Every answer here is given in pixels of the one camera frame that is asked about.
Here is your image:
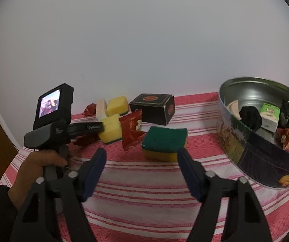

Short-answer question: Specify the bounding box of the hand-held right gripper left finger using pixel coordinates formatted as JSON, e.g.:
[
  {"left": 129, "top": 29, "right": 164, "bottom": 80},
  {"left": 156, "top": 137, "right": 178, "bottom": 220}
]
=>
[{"left": 9, "top": 147, "right": 107, "bottom": 242}]

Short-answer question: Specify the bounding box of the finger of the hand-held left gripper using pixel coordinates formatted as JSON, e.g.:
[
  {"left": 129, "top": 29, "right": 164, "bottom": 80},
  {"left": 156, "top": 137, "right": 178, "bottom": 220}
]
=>
[{"left": 70, "top": 131, "right": 102, "bottom": 142}]

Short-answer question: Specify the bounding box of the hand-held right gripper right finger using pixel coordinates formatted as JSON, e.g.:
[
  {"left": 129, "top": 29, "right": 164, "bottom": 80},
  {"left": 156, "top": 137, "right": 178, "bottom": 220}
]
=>
[{"left": 177, "top": 147, "right": 273, "bottom": 242}]

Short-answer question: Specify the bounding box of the red candy wrapper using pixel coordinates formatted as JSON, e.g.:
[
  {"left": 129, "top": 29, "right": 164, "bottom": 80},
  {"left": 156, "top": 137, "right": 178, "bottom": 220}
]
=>
[{"left": 82, "top": 103, "right": 97, "bottom": 116}]

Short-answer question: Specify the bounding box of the yellow green scouring sponge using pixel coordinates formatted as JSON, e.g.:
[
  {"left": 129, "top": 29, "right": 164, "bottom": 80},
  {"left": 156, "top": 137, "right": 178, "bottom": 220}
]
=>
[
  {"left": 141, "top": 126, "right": 188, "bottom": 162},
  {"left": 106, "top": 95, "right": 130, "bottom": 117},
  {"left": 98, "top": 113, "right": 123, "bottom": 145}
]

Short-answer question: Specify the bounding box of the white textured box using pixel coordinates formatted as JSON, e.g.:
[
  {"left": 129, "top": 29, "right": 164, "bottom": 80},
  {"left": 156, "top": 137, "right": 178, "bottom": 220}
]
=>
[{"left": 95, "top": 98, "right": 109, "bottom": 122}]

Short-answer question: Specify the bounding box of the round metal cookie tin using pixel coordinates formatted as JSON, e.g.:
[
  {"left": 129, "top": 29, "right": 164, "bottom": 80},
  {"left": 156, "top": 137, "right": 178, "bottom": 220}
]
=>
[{"left": 216, "top": 77, "right": 289, "bottom": 189}]

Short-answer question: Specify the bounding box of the black box with red emblem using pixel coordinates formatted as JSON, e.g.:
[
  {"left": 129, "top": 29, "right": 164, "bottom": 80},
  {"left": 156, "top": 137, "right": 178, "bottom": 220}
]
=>
[{"left": 129, "top": 93, "right": 176, "bottom": 126}]

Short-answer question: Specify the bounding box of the beige snack packet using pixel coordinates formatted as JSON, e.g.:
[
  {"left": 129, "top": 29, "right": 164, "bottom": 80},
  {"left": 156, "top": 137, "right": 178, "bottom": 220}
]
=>
[{"left": 226, "top": 100, "right": 243, "bottom": 121}]

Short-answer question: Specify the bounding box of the black sock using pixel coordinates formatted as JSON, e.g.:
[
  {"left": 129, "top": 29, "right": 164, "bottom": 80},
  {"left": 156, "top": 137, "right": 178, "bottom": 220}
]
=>
[{"left": 239, "top": 106, "right": 263, "bottom": 132}]

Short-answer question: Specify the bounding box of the green tissue pack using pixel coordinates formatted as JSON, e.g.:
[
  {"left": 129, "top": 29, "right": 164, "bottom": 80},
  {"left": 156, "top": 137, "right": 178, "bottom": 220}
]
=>
[{"left": 259, "top": 102, "right": 280, "bottom": 132}]

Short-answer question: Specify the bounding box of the dark cloth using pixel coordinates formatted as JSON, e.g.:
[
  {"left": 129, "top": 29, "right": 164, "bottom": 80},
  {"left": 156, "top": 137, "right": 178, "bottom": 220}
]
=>
[{"left": 278, "top": 99, "right": 289, "bottom": 129}]

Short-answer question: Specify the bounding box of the person's left hand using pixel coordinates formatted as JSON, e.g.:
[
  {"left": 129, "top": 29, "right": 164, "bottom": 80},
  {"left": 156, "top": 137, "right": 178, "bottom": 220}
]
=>
[{"left": 8, "top": 149, "right": 69, "bottom": 210}]

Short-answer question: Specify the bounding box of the red white striped cloth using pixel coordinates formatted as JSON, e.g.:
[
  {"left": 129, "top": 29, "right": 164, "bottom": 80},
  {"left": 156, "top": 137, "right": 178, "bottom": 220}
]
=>
[{"left": 0, "top": 92, "right": 289, "bottom": 242}]

